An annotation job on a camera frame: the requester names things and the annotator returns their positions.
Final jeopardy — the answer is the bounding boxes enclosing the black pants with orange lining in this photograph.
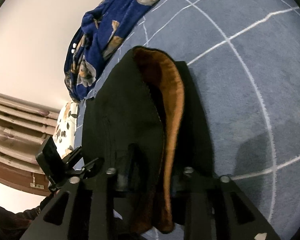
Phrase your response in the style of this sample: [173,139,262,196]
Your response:
[82,46,213,233]

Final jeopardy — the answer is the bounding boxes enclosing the white floral pillow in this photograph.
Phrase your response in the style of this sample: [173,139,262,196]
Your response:
[52,101,78,159]

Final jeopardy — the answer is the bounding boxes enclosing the beige pleated curtain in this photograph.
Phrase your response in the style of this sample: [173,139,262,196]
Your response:
[0,94,59,196]

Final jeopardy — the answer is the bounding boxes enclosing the blue grid-pattern bed sheet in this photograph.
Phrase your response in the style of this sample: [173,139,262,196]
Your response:
[87,0,300,239]

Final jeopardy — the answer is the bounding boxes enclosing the dark blue dog-print blanket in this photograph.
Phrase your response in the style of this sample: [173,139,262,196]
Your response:
[64,0,160,103]

